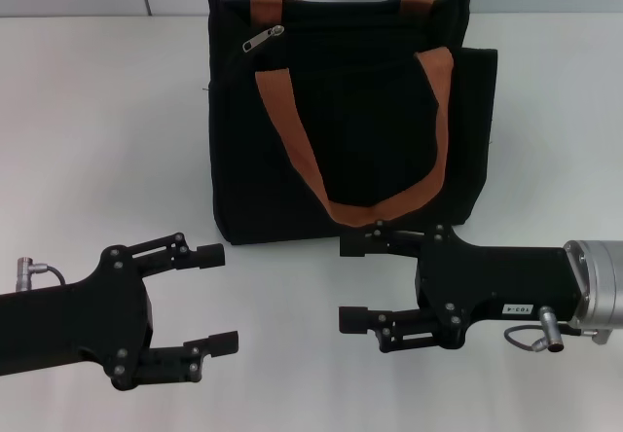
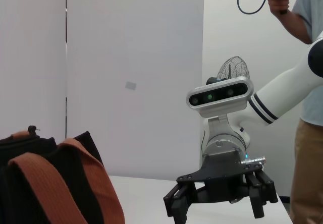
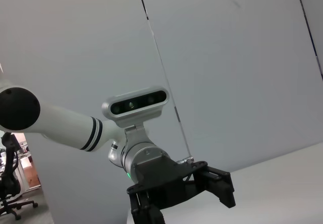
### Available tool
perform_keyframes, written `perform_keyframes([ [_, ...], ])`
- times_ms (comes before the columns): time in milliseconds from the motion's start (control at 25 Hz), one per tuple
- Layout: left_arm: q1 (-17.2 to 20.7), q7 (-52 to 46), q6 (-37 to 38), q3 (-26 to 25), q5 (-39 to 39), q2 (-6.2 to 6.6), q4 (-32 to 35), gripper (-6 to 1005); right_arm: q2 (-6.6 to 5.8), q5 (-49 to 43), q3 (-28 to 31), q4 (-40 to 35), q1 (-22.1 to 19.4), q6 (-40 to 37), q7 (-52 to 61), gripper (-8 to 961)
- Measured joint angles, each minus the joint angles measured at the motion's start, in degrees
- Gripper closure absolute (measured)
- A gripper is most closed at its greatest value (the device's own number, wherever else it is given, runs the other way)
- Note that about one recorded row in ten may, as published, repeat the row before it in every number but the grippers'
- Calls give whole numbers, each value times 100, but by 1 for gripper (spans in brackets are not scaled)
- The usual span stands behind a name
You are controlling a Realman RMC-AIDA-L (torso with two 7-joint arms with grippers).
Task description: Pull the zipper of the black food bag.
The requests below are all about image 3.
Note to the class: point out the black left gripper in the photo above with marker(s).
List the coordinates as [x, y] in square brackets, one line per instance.
[164, 181]

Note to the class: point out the black office chair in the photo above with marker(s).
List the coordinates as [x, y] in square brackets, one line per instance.
[10, 183]

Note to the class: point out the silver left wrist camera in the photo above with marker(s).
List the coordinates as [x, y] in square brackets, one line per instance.
[136, 105]

